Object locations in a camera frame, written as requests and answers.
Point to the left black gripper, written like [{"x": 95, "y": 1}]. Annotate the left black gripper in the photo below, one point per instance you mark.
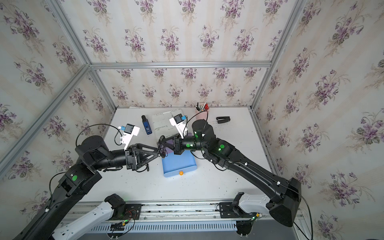
[{"x": 128, "y": 159}]

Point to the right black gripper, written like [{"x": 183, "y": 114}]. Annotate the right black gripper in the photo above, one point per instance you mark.
[{"x": 178, "y": 145}]

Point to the black earphones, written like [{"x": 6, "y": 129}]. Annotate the black earphones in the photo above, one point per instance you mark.
[
  {"x": 145, "y": 169},
  {"x": 162, "y": 149}
]

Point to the blue bottom drawer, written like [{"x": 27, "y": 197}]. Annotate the blue bottom drawer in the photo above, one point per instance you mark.
[{"x": 175, "y": 165}]

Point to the purple drawer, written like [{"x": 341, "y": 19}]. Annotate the purple drawer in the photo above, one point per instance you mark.
[
  {"x": 170, "y": 142},
  {"x": 169, "y": 151}
]

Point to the purple top drawer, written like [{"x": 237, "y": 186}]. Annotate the purple top drawer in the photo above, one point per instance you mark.
[{"x": 170, "y": 142}]

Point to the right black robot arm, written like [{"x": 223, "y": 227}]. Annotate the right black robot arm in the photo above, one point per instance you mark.
[{"x": 281, "y": 198}]

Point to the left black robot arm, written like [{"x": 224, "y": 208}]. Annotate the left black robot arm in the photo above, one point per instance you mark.
[{"x": 76, "y": 182}]

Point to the white drawer cabinet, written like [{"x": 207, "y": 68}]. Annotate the white drawer cabinet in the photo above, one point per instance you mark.
[{"x": 162, "y": 125}]

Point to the pink pen holder cup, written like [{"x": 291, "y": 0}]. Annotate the pink pen holder cup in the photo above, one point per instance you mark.
[{"x": 202, "y": 110}]

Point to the black stapler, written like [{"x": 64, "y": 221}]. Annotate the black stapler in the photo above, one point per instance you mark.
[{"x": 222, "y": 120}]

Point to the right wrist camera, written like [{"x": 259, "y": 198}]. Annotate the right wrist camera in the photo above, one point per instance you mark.
[{"x": 180, "y": 123}]

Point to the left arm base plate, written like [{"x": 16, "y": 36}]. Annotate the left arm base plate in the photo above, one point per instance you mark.
[{"x": 127, "y": 211}]

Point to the aluminium mounting rail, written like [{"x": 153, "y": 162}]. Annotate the aluminium mounting rail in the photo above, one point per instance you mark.
[{"x": 160, "y": 211}]

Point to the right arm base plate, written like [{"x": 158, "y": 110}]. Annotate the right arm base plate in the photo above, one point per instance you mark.
[{"x": 228, "y": 211}]

